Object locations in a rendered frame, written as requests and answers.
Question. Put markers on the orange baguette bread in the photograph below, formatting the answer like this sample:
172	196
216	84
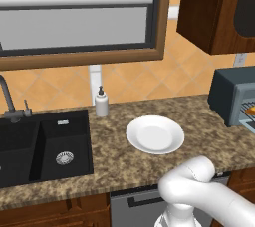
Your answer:
251	111

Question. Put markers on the dark grey toaster oven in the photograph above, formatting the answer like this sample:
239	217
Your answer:
232	95

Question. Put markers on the white soap dispenser bottle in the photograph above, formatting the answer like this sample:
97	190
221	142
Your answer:
101	103

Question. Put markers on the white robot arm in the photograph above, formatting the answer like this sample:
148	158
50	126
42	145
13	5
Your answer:
199	193

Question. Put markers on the white wall socket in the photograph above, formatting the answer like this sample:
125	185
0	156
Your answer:
239	59

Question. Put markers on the wooden framed window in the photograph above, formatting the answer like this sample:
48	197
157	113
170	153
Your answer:
83	22

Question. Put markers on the brown wooden wall cupboard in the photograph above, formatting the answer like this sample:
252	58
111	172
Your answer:
212	8

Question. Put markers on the brown wooden base cupboard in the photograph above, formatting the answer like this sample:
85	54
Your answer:
240	187
56	211

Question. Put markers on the grey dishwasher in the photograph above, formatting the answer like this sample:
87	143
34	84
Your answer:
139	207

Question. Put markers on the white round plate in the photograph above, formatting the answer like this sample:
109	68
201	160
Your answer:
155	134

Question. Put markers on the grey sink tap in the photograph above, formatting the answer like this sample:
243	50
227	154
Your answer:
10	105

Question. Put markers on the black double sink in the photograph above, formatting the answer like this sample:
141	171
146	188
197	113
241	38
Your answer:
43	148

